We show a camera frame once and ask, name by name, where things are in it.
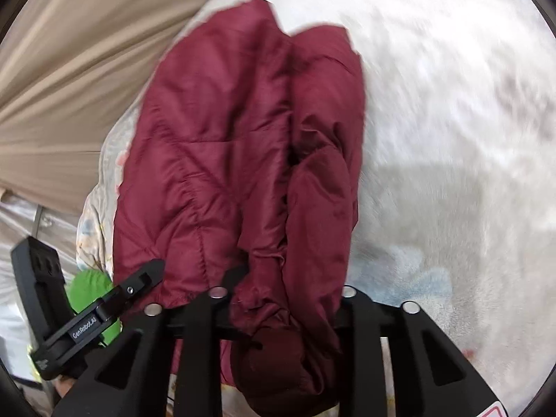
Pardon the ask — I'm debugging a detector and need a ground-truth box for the green cloth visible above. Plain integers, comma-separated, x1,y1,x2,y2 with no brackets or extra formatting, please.
68,268,123,345

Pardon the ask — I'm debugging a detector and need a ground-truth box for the beige cloth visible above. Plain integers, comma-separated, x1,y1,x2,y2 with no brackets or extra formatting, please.
0,0,261,214

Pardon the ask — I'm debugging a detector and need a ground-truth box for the maroon puffer jacket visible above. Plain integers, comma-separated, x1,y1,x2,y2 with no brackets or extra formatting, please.
112,0,366,416

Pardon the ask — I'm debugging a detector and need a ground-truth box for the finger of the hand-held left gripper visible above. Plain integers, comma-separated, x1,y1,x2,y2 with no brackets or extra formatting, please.
96,259,166,314

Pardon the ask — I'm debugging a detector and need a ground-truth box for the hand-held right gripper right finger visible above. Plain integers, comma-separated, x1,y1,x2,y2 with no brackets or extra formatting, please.
332,284,508,417

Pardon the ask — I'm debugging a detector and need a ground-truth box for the white printed blanket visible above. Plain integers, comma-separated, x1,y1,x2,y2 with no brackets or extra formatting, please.
76,0,556,417

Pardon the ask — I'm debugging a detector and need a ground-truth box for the white crinkled cloth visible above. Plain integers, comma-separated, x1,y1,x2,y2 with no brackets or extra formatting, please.
0,189,103,404

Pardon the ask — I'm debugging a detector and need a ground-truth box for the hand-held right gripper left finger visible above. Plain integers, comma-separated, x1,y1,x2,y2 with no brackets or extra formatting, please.
51,267,250,417

